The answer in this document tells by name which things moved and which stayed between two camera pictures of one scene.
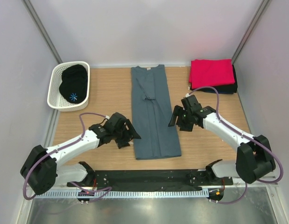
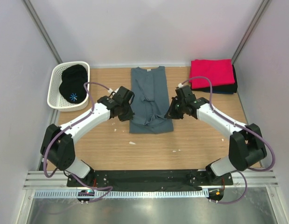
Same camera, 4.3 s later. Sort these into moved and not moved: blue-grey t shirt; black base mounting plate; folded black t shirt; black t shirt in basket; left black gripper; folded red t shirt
Moved: left black gripper; blue-grey t shirt
Not moved: black t shirt in basket; black base mounting plate; folded red t shirt; folded black t shirt
